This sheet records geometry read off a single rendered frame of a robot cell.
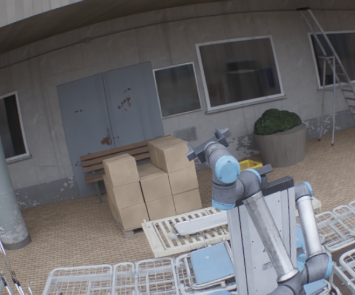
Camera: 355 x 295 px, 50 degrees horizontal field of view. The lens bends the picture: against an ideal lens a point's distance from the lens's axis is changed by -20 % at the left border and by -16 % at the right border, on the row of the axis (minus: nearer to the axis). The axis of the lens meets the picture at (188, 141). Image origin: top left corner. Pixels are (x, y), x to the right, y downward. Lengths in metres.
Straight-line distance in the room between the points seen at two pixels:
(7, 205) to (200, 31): 5.07
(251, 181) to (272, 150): 6.17
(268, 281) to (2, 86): 7.05
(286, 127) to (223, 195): 6.42
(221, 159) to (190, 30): 6.98
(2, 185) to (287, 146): 5.09
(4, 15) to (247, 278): 4.02
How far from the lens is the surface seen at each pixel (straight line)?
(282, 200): 2.05
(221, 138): 1.79
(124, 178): 5.96
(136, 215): 6.13
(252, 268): 2.13
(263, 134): 7.94
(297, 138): 7.93
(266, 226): 1.79
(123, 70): 8.21
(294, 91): 9.35
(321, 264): 2.52
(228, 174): 1.62
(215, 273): 3.70
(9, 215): 6.54
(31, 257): 6.29
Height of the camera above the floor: 2.46
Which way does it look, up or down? 13 degrees down
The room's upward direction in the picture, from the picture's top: 11 degrees counter-clockwise
